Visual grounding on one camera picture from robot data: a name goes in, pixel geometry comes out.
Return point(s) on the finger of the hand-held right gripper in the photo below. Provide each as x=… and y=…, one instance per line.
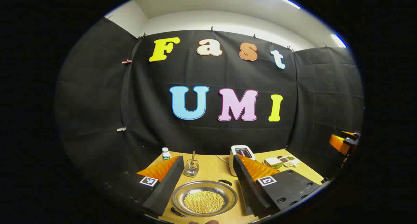
x=348, y=133
x=338, y=143

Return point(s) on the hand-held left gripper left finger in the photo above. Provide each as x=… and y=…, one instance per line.
x=166, y=188

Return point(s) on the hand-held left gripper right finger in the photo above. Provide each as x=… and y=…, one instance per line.
x=251, y=188

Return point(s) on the white drink bottle green label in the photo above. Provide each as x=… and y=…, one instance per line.
x=166, y=155

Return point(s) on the cream toaster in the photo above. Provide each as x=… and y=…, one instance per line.
x=235, y=152

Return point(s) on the large layer of soybeans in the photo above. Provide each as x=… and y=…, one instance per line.
x=204, y=202

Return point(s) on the wooden stick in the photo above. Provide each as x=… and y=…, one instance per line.
x=193, y=157

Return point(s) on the white divided tray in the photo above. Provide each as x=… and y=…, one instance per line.
x=290, y=160

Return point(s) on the silver clip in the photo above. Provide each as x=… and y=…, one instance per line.
x=121, y=129

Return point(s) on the black backdrop cloth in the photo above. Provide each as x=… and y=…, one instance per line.
x=146, y=103

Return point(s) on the red clip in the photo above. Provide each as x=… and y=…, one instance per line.
x=126, y=61

